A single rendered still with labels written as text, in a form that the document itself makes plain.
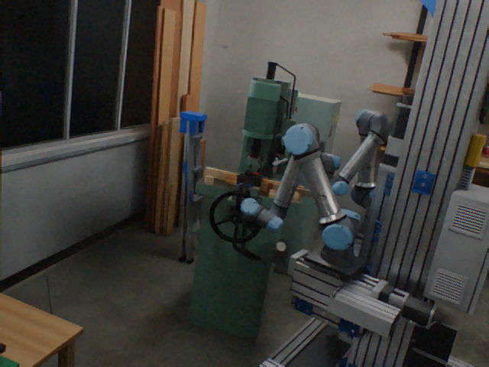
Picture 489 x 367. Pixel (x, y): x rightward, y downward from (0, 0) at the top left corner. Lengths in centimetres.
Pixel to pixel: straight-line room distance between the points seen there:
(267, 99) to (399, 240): 102
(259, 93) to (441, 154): 102
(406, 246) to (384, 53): 293
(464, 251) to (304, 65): 323
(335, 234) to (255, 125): 92
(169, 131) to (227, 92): 140
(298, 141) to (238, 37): 336
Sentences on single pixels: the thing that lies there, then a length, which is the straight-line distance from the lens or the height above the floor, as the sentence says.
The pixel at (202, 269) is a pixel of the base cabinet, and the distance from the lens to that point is 272.
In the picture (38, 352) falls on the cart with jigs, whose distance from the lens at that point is 180.
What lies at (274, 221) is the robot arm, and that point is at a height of 97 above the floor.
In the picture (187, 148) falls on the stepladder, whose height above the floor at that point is 90.
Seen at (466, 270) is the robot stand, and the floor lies 94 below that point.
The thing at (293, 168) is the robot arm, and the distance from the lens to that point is 198.
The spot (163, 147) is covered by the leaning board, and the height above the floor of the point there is 80.
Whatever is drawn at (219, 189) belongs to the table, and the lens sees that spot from 253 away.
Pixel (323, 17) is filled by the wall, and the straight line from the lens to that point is 485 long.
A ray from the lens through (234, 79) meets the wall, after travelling 505.
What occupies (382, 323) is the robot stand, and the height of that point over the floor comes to 71.
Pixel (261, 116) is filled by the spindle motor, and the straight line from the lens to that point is 250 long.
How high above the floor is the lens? 161
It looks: 15 degrees down
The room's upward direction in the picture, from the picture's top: 9 degrees clockwise
